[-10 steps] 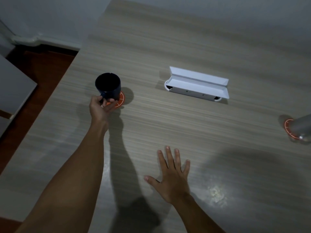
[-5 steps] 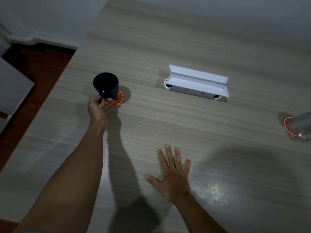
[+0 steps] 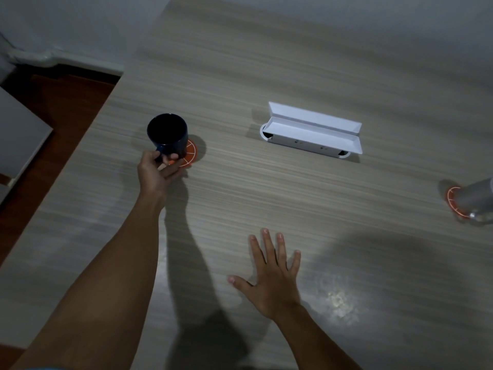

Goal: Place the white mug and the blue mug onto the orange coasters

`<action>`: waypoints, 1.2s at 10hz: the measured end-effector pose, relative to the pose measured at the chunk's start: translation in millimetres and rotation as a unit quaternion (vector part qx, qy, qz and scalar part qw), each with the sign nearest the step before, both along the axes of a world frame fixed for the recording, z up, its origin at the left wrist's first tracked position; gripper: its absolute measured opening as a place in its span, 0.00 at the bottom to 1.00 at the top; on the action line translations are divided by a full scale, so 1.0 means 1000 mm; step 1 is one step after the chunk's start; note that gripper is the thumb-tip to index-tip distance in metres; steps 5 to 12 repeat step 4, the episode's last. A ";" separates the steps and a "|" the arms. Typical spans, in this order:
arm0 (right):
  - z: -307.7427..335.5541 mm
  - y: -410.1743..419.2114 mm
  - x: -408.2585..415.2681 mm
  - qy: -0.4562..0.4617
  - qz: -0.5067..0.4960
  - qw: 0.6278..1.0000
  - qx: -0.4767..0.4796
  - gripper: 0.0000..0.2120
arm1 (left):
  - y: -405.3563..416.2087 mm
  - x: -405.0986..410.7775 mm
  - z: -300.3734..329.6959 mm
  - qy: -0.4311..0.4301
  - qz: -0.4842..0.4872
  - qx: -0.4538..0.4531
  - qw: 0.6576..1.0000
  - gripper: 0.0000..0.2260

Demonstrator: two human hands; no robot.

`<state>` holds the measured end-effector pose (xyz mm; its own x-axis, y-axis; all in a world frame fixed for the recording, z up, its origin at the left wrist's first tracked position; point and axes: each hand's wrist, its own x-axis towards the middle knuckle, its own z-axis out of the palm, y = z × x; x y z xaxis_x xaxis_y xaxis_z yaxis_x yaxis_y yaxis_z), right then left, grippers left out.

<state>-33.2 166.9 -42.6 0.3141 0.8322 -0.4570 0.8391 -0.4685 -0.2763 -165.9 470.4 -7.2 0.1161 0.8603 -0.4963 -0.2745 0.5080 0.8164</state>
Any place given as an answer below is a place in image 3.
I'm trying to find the person's left hand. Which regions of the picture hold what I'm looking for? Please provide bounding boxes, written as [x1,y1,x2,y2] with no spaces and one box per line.
[137,150,185,203]

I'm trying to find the person's right hand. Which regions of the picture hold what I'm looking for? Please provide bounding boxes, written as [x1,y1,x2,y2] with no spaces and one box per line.
[227,228,302,321]

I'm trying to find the dark blue mug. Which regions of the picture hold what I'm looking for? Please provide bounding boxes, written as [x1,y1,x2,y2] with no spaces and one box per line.
[147,113,189,163]

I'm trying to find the person's left forearm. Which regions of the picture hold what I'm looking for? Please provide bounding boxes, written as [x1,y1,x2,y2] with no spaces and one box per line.
[11,190,167,370]

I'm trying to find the person's right forearm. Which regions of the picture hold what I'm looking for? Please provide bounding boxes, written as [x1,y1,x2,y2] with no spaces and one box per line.
[271,303,363,370]

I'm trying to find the orange slice coaster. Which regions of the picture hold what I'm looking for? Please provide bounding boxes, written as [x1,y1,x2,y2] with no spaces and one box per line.
[445,186,478,222]
[163,139,197,168]

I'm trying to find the white open cardboard box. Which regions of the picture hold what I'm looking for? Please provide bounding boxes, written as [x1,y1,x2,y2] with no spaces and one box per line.
[259,101,364,161]

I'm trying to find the white cabinet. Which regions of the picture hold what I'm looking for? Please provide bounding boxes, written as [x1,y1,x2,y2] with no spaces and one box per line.
[0,86,54,180]

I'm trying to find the silver metal tumbler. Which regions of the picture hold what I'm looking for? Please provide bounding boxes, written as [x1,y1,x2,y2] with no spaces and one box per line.
[451,177,493,226]

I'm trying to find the white wall pipe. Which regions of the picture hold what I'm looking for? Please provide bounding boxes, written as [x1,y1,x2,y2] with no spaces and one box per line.
[0,32,125,77]

